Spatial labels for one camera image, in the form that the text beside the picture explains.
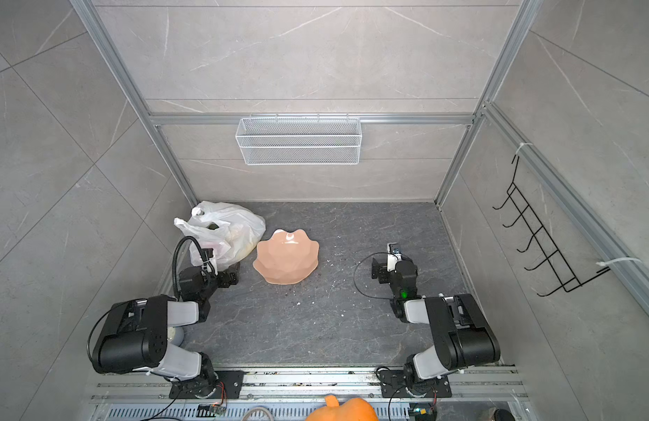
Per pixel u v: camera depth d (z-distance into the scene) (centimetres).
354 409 63
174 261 69
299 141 101
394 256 80
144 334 45
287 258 99
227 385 73
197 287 73
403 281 70
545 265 65
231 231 99
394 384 73
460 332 44
